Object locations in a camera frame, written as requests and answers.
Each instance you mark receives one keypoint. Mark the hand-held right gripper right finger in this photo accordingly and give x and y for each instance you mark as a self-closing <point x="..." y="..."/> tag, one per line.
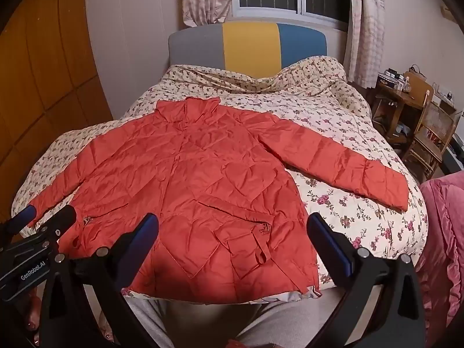
<point x="328" y="241"/>

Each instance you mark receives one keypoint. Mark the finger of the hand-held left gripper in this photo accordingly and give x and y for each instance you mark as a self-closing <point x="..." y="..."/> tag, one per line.
<point x="21" y="218"/>
<point x="60" y="219"/>

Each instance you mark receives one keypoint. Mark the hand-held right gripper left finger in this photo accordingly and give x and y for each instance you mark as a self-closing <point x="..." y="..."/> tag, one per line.
<point x="144" y="234"/>

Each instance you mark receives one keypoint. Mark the orange quilted jacket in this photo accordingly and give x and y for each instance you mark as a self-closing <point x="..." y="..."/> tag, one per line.
<point x="203" y="174"/>

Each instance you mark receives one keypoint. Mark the person's grey trousers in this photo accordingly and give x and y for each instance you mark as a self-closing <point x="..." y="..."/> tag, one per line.
<point x="290" y="319"/>

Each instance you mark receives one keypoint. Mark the pink ruffled blanket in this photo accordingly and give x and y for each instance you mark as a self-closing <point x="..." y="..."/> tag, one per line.
<point x="444" y="239"/>

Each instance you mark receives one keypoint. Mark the floral quilt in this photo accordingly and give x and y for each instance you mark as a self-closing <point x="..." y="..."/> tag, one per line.
<point x="326" y="116"/>

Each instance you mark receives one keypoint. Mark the wooden wardrobe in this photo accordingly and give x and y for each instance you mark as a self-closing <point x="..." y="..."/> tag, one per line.
<point x="47" y="79"/>

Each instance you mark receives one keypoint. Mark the wooden cane chair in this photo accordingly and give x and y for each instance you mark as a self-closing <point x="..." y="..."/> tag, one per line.
<point x="435" y="130"/>

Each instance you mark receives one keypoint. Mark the wooden desk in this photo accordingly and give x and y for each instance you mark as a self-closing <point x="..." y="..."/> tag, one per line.
<point x="395" y="98"/>

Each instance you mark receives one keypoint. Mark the dark box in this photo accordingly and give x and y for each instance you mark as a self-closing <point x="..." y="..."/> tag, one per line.
<point x="388" y="78"/>

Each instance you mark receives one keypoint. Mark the brown wooden board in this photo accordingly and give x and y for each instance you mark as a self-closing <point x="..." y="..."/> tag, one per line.
<point x="418" y="87"/>

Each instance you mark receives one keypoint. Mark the grey yellow blue headboard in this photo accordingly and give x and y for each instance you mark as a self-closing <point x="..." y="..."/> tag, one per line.
<point x="250" y="49"/>

